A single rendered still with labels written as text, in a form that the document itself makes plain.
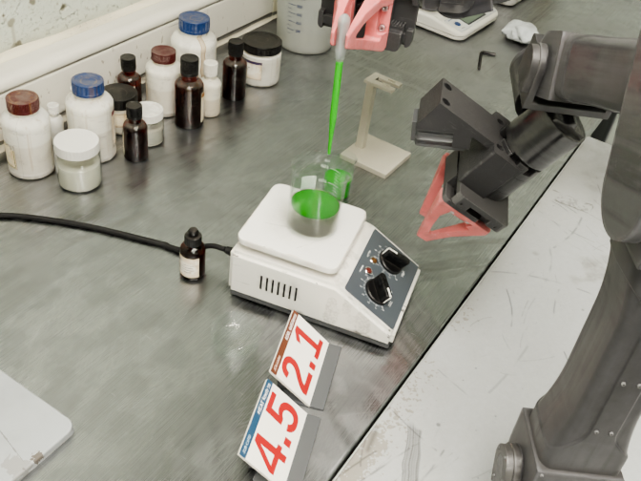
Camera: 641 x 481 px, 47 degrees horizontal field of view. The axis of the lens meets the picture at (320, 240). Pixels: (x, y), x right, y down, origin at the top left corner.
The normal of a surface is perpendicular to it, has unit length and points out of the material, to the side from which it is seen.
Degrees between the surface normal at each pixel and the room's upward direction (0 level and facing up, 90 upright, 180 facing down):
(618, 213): 90
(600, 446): 87
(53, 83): 90
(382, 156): 0
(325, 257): 0
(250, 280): 90
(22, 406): 0
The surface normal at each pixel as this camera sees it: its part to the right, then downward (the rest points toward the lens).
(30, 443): 0.12, -0.76
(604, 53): -0.98, -0.18
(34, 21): 0.83, 0.43
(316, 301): -0.34, 0.57
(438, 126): -0.18, 0.71
